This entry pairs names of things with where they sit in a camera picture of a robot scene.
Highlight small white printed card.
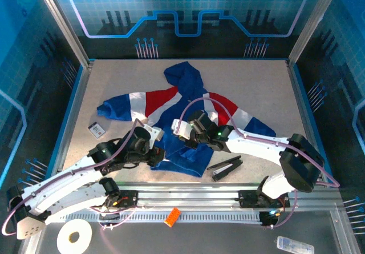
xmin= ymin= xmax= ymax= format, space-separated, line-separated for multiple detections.
xmin=87 ymin=122 xmax=107 ymax=139

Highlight blue red white zip jacket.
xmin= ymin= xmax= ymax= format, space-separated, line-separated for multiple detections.
xmin=96 ymin=61 xmax=277 ymax=178

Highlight orange toy brick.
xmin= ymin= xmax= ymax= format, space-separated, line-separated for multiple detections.
xmin=163 ymin=207 xmax=182 ymax=226

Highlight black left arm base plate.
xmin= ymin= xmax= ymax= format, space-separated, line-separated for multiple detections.
xmin=94 ymin=189 xmax=140 ymax=209

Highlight clear plastic packet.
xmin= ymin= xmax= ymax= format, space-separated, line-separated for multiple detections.
xmin=275 ymin=235 xmax=315 ymax=254

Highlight slotted grey cable duct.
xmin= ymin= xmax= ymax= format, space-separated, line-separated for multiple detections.
xmin=61 ymin=210 xmax=263 ymax=224

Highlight aluminium mounting rail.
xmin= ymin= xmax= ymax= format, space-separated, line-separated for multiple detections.
xmin=56 ymin=181 xmax=342 ymax=212

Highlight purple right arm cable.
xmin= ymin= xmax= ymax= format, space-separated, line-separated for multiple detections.
xmin=179 ymin=96 xmax=342 ymax=229

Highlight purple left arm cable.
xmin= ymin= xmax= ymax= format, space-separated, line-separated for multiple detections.
xmin=1 ymin=118 xmax=149 ymax=236

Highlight white tape roll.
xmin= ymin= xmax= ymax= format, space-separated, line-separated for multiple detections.
xmin=56 ymin=219 xmax=94 ymax=254

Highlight black controller box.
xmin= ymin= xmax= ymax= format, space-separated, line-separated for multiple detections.
xmin=259 ymin=209 xmax=282 ymax=228

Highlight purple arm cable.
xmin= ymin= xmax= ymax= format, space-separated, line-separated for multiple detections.
xmin=1 ymin=118 xmax=149 ymax=236
xmin=179 ymin=96 xmax=342 ymax=229

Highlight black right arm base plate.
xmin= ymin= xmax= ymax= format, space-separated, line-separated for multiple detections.
xmin=237 ymin=190 xmax=289 ymax=209

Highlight black stapler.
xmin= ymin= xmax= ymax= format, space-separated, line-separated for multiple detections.
xmin=206 ymin=155 xmax=244 ymax=182

